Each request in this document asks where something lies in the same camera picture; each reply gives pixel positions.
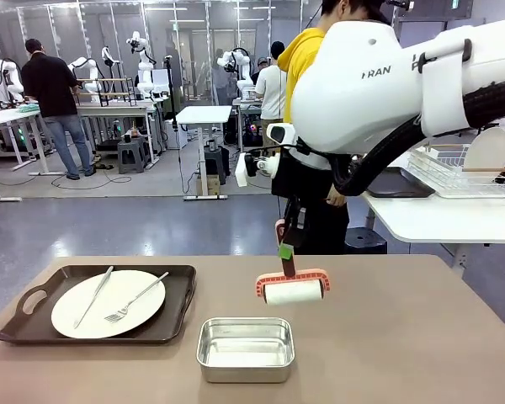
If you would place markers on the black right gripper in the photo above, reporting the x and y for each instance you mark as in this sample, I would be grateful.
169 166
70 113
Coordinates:
294 177

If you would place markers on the pink lint roller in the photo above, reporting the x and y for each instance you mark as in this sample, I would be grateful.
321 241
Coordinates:
294 294

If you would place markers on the dark brown serving tray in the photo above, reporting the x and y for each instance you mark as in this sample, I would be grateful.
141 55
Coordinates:
174 311

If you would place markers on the white round plate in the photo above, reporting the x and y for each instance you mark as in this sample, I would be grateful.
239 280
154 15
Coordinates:
488 147
113 294

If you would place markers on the silver fork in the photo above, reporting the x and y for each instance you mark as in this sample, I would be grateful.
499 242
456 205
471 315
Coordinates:
114 316

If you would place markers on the silver table knife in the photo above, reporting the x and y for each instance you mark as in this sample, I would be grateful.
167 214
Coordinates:
93 296

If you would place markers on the white lab robot arm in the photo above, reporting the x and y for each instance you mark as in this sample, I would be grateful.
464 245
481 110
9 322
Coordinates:
86 69
2 78
107 54
235 63
142 63

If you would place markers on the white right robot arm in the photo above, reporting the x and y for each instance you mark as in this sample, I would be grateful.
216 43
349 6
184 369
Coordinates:
362 105

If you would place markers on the person right hand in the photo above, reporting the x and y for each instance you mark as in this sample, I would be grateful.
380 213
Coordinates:
337 197

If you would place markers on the dark plastic stool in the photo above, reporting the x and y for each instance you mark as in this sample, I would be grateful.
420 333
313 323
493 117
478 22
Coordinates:
219 166
364 240

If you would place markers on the cardboard box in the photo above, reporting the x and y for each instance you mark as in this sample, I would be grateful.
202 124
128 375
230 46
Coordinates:
210 185

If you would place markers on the computer with coloured lights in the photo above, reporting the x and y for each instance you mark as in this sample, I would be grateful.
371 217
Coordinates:
252 128

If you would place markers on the small dark cup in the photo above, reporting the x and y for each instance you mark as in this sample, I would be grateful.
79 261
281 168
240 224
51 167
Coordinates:
212 145

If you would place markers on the black serving tray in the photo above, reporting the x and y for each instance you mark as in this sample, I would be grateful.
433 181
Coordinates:
404 183

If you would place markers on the person in white shirt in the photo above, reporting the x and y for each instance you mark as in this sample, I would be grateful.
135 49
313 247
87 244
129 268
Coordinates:
271 92

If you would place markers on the white standing desk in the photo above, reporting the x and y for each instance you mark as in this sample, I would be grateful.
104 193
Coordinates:
204 113

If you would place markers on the rectangular metal container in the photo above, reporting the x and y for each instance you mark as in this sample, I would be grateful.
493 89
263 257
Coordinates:
244 357

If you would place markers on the white side table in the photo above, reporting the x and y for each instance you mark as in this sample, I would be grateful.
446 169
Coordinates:
446 219

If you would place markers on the person in yellow hoodie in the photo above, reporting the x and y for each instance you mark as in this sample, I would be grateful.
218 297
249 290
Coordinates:
299 63

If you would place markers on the grey plastic stool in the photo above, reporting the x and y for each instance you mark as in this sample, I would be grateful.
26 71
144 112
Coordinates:
130 157

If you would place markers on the person in black shirt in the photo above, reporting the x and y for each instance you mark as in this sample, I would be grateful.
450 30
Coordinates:
50 92

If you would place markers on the green cloth pile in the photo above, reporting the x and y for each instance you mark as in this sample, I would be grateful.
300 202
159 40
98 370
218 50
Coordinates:
27 108

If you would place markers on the long white lab table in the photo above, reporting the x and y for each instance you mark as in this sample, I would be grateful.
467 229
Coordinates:
8 117

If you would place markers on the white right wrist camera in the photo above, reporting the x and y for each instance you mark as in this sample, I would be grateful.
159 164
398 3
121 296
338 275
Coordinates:
242 172

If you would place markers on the black camera tripod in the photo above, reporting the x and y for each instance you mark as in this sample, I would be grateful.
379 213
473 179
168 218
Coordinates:
172 92

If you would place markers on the black frame wooden shelf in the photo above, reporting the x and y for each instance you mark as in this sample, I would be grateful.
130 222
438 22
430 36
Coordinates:
105 80

